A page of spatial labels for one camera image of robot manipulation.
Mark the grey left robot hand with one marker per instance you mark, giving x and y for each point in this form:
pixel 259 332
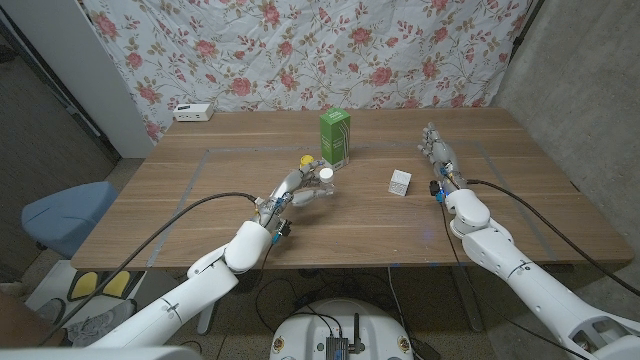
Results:
pixel 290 187

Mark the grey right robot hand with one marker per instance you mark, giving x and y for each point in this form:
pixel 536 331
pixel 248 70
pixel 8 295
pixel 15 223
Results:
pixel 442 155

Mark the clear white-capped medicine bottle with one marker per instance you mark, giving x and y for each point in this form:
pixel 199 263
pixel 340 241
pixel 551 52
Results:
pixel 326 174

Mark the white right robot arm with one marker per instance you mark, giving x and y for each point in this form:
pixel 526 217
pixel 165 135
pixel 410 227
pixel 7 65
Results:
pixel 495 250

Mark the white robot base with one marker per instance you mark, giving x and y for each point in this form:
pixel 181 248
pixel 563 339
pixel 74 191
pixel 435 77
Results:
pixel 310 330

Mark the small yellow cap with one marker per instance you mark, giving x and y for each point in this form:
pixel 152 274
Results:
pixel 306 160

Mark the white perforated cube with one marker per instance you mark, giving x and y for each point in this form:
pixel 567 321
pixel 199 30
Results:
pixel 400 182

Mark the green straw box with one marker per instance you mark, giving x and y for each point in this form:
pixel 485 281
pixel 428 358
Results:
pixel 335 140

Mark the white power adapter box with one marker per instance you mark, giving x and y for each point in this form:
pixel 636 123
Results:
pixel 192 112

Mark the dark round floor fan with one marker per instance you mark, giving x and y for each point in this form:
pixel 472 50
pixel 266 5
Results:
pixel 252 282

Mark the floral backdrop cloth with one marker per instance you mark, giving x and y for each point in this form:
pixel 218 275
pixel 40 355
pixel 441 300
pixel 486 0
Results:
pixel 300 50

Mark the white table leg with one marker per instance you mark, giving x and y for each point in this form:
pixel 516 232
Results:
pixel 205 322
pixel 467 305

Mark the black stand pole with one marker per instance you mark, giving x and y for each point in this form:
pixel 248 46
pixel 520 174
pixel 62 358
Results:
pixel 525 25

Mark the black antenna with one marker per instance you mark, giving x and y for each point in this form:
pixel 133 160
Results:
pixel 356 332

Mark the grey computer module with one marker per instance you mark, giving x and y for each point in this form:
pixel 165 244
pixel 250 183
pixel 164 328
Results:
pixel 337 347

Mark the black power brick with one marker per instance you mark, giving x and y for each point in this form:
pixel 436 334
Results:
pixel 425 350

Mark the blue padded stool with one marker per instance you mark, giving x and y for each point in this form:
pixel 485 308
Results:
pixel 65 215

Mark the grey sneaker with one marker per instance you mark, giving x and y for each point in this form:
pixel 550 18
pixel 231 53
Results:
pixel 50 310
pixel 100 325

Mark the white door panel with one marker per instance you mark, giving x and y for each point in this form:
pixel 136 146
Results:
pixel 75 60

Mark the white robot torso shell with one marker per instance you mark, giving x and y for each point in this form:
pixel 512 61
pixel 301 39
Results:
pixel 100 355

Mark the person leg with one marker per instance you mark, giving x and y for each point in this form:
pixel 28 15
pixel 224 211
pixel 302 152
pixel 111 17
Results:
pixel 20 325

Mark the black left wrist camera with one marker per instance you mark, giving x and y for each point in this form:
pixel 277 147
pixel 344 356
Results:
pixel 282 230

